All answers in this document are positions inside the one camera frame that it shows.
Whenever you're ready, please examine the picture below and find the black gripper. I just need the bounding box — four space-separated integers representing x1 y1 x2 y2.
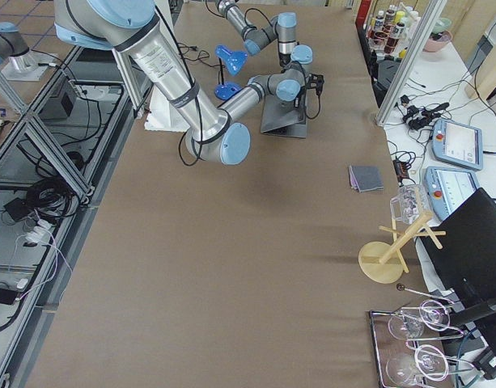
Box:
293 91 307 108

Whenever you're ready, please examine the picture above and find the grey laptop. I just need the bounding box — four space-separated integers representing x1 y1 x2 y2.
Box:
261 95 307 139

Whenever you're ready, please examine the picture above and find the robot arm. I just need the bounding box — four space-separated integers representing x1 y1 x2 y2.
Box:
215 0 298 67
54 1 313 165

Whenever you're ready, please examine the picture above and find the blue desk lamp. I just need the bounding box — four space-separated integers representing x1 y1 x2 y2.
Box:
214 44 248 101

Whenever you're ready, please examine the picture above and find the folded grey cloth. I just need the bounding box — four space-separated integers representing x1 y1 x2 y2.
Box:
348 165 384 192

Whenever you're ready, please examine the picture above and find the clear glass mug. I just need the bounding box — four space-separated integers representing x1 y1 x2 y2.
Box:
390 184 431 225

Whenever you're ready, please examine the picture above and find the blue teach pendant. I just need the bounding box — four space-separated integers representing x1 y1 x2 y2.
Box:
423 167 480 221
432 119 484 171

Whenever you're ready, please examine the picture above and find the wooden cup stand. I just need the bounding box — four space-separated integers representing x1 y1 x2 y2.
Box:
358 210 446 284

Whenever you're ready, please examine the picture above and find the black monitor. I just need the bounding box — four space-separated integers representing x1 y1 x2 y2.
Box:
418 187 496 356

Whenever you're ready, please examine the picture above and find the wine glass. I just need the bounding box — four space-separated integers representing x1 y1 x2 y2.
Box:
388 299 450 340
385 344 449 387

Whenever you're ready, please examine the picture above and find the black tray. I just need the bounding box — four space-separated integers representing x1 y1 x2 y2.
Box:
367 308 455 388

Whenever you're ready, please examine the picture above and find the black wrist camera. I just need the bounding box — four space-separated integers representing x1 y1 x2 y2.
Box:
306 73 324 97

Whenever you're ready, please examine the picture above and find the aluminium frame post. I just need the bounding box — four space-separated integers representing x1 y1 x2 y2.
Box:
375 0 447 128

